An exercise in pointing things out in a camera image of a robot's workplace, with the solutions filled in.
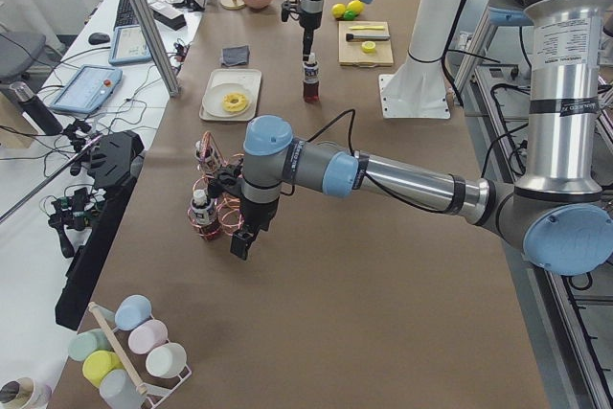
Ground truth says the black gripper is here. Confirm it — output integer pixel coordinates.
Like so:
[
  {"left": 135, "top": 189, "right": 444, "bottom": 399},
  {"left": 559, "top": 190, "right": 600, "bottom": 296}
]
[
  {"left": 299, "top": 15, "right": 320, "bottom": 62},
  {"left": 230, "top": 196, "right": 279, "bottom": 261}
]

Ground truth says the dark tea bottle white cap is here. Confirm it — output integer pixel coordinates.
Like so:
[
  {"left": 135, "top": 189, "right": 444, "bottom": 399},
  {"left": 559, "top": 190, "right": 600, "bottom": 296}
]
[{"left": 303, "top": 53, "right": 319, "bottom": 102}]

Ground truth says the tea bottle front of rack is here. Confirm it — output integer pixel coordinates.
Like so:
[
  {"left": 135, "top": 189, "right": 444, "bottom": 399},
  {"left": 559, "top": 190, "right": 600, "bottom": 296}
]
[{"left": 188, "top": 189, "right": 221, "bottom": 241}]

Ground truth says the tea bottle of rack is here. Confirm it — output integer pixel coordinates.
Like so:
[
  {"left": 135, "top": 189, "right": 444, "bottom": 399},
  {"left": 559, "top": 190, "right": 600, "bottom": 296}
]
[
  {"left": 188, "top": 189, "right": 221, "bottom": 241},
  {"left": 194, "top": 140, "right": 223, "bottom": 176}
]

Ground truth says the cream rabbit tray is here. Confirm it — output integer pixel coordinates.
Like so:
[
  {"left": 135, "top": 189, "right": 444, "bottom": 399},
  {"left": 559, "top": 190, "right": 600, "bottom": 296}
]
[{"left": 199, "top": 69, "right": 261, "bottom": 122}]

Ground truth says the tea bottle back of rack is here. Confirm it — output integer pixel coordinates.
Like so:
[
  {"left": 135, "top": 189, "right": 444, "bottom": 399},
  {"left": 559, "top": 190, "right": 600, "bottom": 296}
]
[{"left": 194, "top": 140, "right": 223, "bottom": 176}]

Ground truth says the wooden cutting board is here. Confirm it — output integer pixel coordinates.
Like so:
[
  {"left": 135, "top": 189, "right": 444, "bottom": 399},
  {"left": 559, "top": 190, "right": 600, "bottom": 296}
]
[{"left": 338, "top": 21, "right": 394, "bottom": 66}]

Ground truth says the yellow plastic knife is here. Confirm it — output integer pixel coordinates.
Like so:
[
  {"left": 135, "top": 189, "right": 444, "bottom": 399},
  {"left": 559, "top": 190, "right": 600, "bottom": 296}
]
[{"left": 349, "top": 24, "right": 386, "bottom": 31}]

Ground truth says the yellow lemon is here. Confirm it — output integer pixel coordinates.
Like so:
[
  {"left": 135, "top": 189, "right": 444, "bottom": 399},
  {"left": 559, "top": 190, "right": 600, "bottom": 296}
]
[
  {"left": 330, "top": 3, "right": 346, "bottom": 19},
  {"left": 346, "top": 0, "right": 365, "bottom": 15}
]

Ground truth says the green lime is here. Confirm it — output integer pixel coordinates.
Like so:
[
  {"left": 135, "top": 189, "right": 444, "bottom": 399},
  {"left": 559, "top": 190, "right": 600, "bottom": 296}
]
[{"left": 342, "top": 10, "right": 357, "bottom": 21}]

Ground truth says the half lemon slice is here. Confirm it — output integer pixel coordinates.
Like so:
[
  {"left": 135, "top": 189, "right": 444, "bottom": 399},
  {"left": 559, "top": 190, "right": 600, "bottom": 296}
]
[{"left": 361, "top": 41, "right": 376, "bottom": 54}]

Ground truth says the grey folded cloth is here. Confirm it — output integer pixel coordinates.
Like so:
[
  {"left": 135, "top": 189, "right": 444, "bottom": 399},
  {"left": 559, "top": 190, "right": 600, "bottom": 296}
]
[{"left": 220, "top": 45, "right": 250, "bottom": 67}]

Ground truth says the glazed donut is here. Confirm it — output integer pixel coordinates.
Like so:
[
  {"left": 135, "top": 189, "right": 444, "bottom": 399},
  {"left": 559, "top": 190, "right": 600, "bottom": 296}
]
[{"left": 222, "top": 92, "right": 250, "bottom": 113}]

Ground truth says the white round plate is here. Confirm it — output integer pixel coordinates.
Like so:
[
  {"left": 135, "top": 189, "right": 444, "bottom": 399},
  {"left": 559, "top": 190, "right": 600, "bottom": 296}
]
[{"left": 203, "top": 83, "right": 253, "bottom": 118}]

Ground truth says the light blue cup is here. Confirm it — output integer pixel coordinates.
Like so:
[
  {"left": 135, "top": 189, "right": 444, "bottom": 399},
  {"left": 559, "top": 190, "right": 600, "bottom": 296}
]
[{"left": 115, "top": 294, "right": 152, "bottom": 331}]

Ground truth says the pink cup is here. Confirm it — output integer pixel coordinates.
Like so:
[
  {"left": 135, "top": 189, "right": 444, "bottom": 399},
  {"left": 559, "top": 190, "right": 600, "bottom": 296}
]
[{"left": 128, "top": 319, "right": 168, "bottom": 354}]

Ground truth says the white cup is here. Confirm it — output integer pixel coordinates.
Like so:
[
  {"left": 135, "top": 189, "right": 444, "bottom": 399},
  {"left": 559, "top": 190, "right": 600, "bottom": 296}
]
[{"left": 146, "top": 342, "right": 187, "bottom": 378}]

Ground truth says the black keyboard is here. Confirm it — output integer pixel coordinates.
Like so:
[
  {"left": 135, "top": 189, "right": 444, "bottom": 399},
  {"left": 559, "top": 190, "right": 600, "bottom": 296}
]
[{"left": 113, "top": 0, "right": 139, "bottom": 29}]

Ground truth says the blue teach pendant tablet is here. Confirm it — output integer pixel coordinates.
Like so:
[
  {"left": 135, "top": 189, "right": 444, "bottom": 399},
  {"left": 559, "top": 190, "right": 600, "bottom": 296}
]
[{"left": 49, "top": 65, "right": 123, "bottom": 115}]

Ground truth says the black computer mouse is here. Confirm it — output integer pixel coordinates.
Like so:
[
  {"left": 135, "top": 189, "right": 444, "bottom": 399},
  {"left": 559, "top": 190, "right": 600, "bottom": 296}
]
[{"left": 88, "top": 33, "right": 110, "bottom": 45}]

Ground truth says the mint green cup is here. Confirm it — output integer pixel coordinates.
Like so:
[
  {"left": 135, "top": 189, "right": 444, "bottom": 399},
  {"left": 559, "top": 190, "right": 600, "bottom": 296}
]
[{"left": 68, "top": 329, "right": 112, "bottom": 362}]

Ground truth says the yellow cup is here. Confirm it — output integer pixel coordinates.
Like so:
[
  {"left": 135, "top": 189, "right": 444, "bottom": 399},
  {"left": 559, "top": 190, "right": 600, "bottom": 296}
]
[{"left": 81, "top": 351, "right": 124, "bottom": 388}]

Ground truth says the grey cup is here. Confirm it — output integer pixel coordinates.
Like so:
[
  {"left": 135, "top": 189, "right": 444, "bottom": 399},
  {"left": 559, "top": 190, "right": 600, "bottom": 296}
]
[{"left": 99, "top": 369, "right": 145, "bottom": 409}]

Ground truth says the black thermos bottle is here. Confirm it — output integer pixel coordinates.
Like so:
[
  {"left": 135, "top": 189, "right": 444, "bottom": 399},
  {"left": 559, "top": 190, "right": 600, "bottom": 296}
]
[{"left": 9, "top": 81, "right": 63, "bottom": 136}]

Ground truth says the copper wire bottle rack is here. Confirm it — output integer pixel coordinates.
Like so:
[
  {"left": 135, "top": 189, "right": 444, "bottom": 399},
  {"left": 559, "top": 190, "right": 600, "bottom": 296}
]
[{"left": 187, "top": 131, "right": 243, "bottom": 237}]

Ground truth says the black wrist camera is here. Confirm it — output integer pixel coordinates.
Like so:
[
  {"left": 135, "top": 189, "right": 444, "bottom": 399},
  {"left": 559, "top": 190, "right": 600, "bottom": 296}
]
[{"left": 208, "top": 165, "right": 242, "bottom": 198}]

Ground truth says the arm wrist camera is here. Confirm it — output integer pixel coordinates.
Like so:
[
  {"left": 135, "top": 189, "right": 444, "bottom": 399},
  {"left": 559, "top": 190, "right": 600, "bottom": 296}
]
[{"left": 281, "top": 0, "right": 301, "bottom": 22}]

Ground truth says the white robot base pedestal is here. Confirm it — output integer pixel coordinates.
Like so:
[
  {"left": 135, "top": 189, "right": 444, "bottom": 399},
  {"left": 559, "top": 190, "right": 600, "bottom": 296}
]
[{"left": 379, "top": 0, "right": 462, "bottom": 119}]

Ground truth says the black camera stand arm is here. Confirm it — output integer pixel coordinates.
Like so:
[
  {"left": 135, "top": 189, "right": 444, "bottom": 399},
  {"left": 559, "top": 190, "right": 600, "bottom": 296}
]
[{"left": 48, "top": 130, "right": 144, "bottom": 330}]

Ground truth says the aluminium frame post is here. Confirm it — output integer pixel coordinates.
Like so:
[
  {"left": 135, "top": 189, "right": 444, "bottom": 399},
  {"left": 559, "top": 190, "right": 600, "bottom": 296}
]
[{"left": 129, "top": 0, "right": 180, "bottom": 97}]

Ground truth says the white wire cup rack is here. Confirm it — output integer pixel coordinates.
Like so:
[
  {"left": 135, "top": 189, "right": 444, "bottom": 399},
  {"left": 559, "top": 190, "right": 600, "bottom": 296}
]
[{"left": 88, "top": 302, "right": 193, "bottom": 408}]

